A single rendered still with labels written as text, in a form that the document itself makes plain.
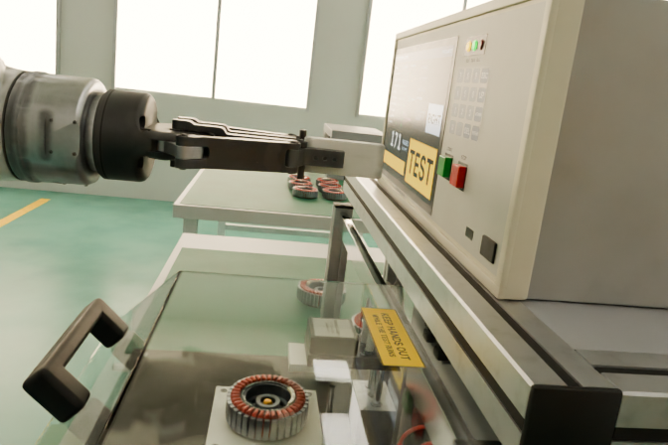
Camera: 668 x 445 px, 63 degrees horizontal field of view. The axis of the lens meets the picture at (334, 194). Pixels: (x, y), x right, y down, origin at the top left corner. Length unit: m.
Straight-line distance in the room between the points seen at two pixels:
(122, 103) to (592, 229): 0.36
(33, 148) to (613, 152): 0.41
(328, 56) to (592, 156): 4.84
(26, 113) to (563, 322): 0.40
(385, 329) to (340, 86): 4.81
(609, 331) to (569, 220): 0.07
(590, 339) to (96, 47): 5.18
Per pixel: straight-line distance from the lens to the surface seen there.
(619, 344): 0.37
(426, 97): 0.59
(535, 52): 0.38
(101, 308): 0.45
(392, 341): 0.42
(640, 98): 0.41
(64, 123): 0.46
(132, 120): 0.46
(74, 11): 5.45
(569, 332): 0.36
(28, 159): 0.48
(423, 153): 0.58
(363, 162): 0.48
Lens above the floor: 1.24
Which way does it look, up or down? 11 degrees down
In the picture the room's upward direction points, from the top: 7 degrees clockwise
